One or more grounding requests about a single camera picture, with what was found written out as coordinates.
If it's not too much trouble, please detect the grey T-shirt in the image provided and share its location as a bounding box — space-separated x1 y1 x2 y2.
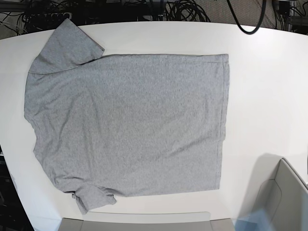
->
24 20 230 214

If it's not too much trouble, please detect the grey bin at bottom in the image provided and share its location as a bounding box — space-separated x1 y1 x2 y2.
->
58 212 235 231

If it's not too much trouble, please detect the grey bin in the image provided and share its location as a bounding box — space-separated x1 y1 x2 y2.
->
252 158 308 231
58 212 235 231

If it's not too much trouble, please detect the thick black hanging cable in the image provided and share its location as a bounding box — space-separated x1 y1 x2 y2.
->
226 0 267 34

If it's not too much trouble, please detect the grey bin at right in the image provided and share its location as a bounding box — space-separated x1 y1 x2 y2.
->
252 158 308 231

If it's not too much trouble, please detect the blue translucent object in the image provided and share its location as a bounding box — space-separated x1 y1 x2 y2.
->
234 209 271 231

